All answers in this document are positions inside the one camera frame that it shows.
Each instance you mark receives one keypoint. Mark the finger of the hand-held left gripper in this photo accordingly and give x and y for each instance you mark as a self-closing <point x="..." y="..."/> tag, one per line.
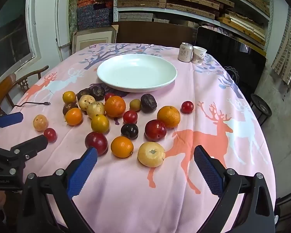
<point x="31" y="144"/>
<point x="9" y="120"/>

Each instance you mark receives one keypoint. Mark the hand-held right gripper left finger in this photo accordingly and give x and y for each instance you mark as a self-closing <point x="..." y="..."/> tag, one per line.
<point x="82" y="172"/>

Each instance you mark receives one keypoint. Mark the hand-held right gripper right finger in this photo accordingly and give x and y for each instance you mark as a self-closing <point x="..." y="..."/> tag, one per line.
<point x="208" y="172"/>

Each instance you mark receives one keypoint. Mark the red cherry tomato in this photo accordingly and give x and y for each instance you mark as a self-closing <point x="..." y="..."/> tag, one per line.
<point x="187" y="107"/>
<point x="109" y="96"/>
<point x="50" y="134"/>
<point x="130" y="116"/>

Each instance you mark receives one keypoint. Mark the pale orange passion fruit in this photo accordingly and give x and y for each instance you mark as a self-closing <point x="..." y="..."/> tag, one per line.
<point x="40" y="122"/>

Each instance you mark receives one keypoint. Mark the red plum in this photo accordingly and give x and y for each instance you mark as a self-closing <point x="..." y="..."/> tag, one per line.
<point x="155" y="130"/>
<point x="96" y="140"/>

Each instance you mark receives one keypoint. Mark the small orange mandarin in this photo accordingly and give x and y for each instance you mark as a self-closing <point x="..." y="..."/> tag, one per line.
<point x="69" y="97"/>
<point x="73" y="116"/>

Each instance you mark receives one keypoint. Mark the yellow citrus fruit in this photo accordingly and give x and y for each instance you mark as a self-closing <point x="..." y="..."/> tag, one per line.
<point x="100" y="123"/>

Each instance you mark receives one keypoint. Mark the dark brown passion fruit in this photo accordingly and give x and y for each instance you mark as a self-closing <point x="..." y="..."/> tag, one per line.
<point x="69" y="107"/>

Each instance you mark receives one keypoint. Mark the large pale yellow passion fruit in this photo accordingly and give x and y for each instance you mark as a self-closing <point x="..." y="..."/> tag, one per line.
<point x="151" y="154"/>

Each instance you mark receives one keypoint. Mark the dark purple plum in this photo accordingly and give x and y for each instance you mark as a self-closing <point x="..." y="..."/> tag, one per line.
<point x="129" y="131"/>

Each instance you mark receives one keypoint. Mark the spotted yellow passion fruit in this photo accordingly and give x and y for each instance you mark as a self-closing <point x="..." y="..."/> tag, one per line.
<point x="86" y="102"/>

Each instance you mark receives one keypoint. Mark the dark purple passion fruit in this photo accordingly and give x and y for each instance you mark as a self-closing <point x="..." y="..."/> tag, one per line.
<point x="97" y="92"/>
<point x="83" y="94"/>
<point x="148" y="103"/>

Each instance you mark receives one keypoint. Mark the small yellow-brown longan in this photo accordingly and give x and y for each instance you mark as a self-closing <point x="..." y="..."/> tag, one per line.
<point x="135" y="104"/>

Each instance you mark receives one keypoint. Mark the white oval plate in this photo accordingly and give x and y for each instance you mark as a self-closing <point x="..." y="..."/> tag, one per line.
<point x="135" y="70"/>

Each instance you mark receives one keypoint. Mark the brown wooden chair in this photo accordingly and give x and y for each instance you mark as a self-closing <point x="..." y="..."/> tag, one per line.
<point x="3" y="87"/>

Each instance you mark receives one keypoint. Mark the pink deer print tablecloth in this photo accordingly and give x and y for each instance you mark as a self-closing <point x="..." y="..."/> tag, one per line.
<point x="135" y="199"/>

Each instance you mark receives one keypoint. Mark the white framed window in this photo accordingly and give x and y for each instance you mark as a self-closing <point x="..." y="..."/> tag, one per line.
<point x="9" y="36"/>

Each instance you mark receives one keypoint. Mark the black round stool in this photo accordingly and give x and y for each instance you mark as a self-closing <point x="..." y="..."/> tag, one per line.
<point x="260" y="106"/>

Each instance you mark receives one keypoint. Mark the white door panel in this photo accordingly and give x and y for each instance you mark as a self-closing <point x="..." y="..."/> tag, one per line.
<point x="61" y="21"/>

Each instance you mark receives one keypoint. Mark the white paper cup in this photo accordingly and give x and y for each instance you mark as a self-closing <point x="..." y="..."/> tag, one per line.
<point x="199" y="54"/>

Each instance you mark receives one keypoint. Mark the black glossy screen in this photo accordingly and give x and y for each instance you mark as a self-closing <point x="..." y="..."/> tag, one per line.
<point x="232" y="53"/>

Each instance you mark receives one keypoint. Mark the white drink can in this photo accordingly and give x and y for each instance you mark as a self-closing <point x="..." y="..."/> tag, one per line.
<point x="185" y="51"/>

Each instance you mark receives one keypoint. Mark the green marble slab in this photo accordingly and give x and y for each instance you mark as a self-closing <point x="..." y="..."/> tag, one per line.
<point x="72" y="12"/>

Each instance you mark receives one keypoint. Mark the stack of blue patterned boxes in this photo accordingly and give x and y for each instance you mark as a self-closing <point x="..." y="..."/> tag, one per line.
<point x="94" y="17"/>

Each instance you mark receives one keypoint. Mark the brick pattern wallpaper sheets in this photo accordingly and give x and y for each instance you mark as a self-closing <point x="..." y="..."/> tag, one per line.
<point x="287" y="51"/>

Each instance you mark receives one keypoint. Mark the dark brown wooden board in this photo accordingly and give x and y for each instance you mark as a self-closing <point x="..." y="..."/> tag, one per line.
<point x="155" y="32"/>

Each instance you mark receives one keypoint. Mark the stack of wooden flat boxes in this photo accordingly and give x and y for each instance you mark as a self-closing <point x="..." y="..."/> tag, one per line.
<point x="245" y="26"/>

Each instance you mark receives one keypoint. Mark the white metal shelf rack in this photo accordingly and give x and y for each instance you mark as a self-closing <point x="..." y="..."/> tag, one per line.
<point x="160" y="10"/>

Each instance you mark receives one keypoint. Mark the stack of woven bamboo boxes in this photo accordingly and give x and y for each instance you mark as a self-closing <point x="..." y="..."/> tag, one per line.
<point x="145" y="2"/>

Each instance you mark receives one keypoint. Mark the beige picture frame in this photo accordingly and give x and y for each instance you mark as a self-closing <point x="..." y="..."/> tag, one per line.
<point x="93" y="38"/>

